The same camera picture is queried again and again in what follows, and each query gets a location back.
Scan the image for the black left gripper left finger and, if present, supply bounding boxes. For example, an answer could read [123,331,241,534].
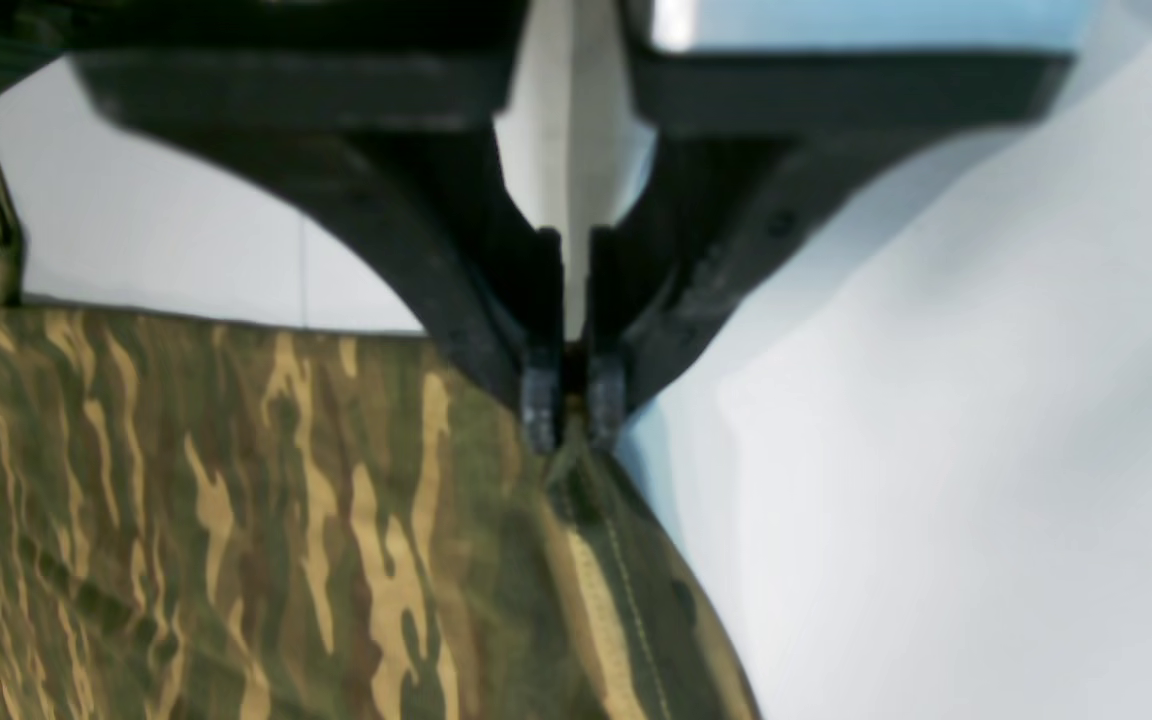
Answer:
[74,50,564,454]

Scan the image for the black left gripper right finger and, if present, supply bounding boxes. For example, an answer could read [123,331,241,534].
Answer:
[586,50,1073,447]

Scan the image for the camouflage T-shirt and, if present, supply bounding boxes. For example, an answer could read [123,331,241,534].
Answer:
[0,170,760,719]

